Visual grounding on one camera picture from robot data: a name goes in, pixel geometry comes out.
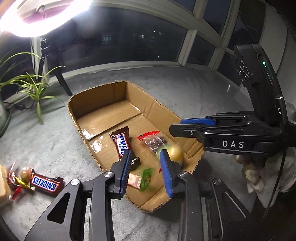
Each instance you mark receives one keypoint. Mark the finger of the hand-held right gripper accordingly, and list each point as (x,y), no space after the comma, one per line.
(196,121)
(185,131)

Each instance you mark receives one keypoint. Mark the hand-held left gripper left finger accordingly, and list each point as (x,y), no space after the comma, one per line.
(126,172)

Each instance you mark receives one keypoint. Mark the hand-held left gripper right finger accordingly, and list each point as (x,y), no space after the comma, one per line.
(165,172)

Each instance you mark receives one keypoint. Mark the copper foil packet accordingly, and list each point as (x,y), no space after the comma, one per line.
(133,180)

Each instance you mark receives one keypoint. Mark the small black snack packet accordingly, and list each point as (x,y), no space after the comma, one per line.
(135,163)

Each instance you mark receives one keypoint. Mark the green snack packet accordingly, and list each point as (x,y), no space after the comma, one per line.
(146,179)

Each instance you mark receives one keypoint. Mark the round golden snack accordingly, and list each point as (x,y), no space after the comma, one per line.
(175,153)

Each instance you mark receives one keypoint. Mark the brown chocolate bar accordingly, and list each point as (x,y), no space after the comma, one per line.
(45,183)
(121,143)

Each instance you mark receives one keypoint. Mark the clear bag with red top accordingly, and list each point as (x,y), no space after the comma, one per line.
(153,141)

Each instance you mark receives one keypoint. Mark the cardboard box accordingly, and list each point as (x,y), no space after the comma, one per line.
(106,111)

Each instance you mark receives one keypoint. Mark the person's right hand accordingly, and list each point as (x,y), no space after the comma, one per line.
(256,171)

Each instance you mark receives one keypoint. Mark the gold wrapped chocolate ball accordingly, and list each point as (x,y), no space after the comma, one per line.
(25,175)

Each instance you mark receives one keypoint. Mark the yellow candy wrapper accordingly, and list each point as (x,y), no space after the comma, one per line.
(23,184)

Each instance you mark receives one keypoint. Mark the red wrapped candy stick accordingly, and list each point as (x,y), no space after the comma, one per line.
(16,192)

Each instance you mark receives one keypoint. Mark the red wrapped candy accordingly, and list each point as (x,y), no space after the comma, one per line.
(12,177)

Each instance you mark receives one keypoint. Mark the black tripod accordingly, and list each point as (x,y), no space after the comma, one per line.
(59,74)

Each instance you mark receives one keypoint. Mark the small spider plant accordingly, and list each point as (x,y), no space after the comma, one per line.
(34,90)

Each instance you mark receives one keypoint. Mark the large yellow cracker packet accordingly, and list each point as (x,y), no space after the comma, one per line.
(3,187)

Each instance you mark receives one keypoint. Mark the dark pot saucer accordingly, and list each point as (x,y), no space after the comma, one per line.
(7,125)

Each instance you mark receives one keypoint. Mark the grey plant pot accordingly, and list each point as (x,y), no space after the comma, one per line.
(1,111)

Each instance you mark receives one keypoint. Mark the white window frame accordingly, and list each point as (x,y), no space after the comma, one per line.
(190,39)

